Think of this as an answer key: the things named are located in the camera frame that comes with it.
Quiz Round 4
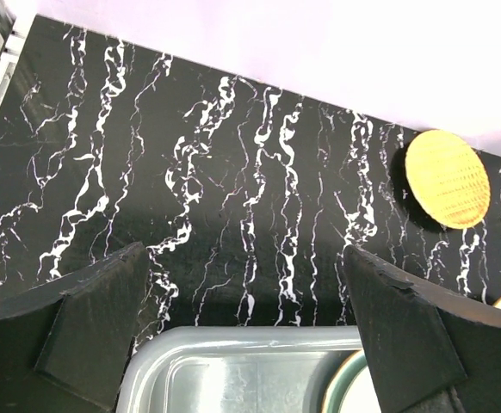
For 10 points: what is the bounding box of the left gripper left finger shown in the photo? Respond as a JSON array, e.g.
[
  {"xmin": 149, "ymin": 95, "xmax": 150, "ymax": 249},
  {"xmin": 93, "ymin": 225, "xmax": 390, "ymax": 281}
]
[{"xmin": 0, "ymin": 243, "xmax": 150, "ymax": 412}]

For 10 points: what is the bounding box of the orange woven plate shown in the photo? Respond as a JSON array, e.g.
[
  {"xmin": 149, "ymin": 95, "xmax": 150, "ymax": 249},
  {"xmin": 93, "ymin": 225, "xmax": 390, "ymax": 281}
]
[{"xmin": 405, "ymin": 130, "xmax": 491, "ymax": 230}]

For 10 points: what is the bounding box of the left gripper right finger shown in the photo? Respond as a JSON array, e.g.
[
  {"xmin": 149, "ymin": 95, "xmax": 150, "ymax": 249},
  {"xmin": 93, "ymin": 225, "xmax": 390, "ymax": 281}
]
[{"xmin": 343, "ymin": 245, "xmax": 501, "ymax": 412}]

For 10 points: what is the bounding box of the grey plastic bin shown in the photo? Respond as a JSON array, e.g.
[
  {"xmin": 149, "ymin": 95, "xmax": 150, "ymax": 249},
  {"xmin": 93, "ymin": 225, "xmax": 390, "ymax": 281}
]
[{"xmin": 116, "ymin": 326, "xmax": 362, "ymax": 412}]

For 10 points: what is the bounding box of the cream and blue plate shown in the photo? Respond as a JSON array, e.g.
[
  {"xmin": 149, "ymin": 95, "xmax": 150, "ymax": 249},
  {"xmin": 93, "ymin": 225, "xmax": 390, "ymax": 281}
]
[{"xmin": 321, "ymin": 349, "xmax": 380, "ymax": 413}]

